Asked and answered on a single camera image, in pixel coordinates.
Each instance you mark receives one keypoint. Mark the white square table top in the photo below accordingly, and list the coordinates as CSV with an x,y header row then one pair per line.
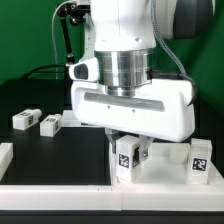
x,y
166,164

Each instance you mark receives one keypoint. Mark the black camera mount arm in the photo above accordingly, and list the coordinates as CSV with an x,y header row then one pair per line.
x,y
73,13

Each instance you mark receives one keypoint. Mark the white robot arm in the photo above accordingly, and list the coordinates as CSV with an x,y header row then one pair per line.
x,y
135,83

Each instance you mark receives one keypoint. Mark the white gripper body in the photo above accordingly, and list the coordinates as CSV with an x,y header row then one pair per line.
x,y
161,109

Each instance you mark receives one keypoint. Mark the white marker base plate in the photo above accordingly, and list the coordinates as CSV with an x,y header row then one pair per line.
x,y
69,120

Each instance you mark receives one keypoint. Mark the white U-shaped obstacle fence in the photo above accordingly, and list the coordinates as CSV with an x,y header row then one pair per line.
x,y
130,196

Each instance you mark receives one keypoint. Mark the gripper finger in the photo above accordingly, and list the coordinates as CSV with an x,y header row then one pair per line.
x,y
113,136
145,143

